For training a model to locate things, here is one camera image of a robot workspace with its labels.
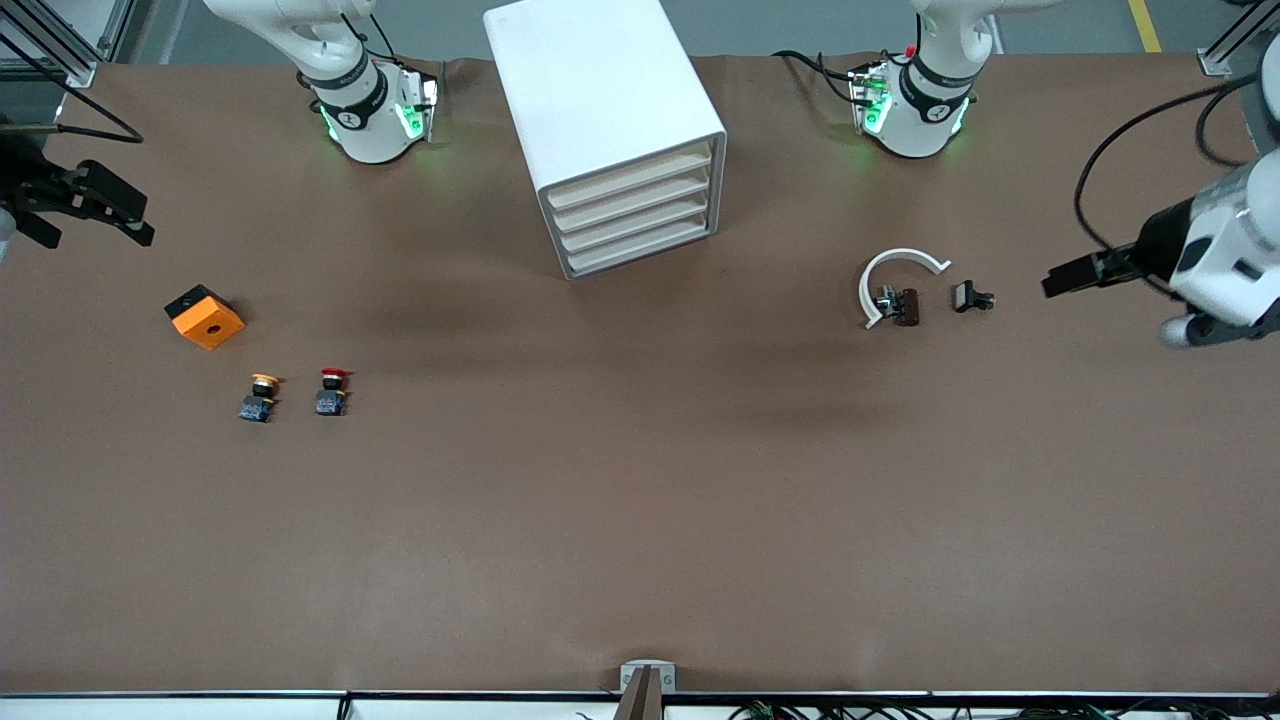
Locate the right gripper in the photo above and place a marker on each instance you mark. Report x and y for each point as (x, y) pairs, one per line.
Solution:
(30, 182)

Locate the white drawer cabinet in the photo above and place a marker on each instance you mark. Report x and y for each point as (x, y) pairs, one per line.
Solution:
(590, 90)

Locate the white plastic drawer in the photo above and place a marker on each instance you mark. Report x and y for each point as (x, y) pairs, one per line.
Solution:
(630, 178)
(635, 197)
(638, 219)
(642, 241)

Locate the red push button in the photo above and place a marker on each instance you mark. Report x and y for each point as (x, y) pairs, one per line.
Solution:
(331, 398)

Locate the white table edge rail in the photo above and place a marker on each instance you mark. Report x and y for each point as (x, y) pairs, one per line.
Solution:
(200, 705)

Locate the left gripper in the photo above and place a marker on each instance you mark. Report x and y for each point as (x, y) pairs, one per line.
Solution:
(1158, 244)

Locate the orange box with hole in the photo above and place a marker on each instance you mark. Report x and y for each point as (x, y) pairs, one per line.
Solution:
(208, 322)

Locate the small black switch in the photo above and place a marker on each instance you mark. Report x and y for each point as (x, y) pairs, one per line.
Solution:
(965, 297)

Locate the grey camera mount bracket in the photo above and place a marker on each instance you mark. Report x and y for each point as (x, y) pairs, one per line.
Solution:
(630, 675)

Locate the aluminium frame profile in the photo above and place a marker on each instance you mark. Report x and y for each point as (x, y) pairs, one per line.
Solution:
(1215, 62)
(75, 72)

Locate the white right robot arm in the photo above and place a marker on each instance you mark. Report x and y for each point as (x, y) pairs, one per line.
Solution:
(370, 130)

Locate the white curved pipe clamp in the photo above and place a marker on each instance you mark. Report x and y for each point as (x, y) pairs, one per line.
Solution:
(903, 254)

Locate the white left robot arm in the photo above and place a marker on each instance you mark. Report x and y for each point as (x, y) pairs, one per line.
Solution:
(925, 120)

